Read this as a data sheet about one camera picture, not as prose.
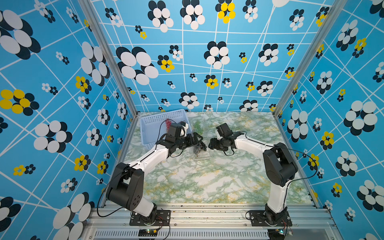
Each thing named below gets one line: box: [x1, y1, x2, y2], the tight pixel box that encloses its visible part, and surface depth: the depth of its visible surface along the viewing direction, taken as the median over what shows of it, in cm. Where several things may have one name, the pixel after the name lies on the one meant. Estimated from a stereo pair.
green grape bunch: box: [194, 120, 204, 135], surface depth 112 cm
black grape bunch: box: [199, 141, 207, 152], surface depth 100 cm
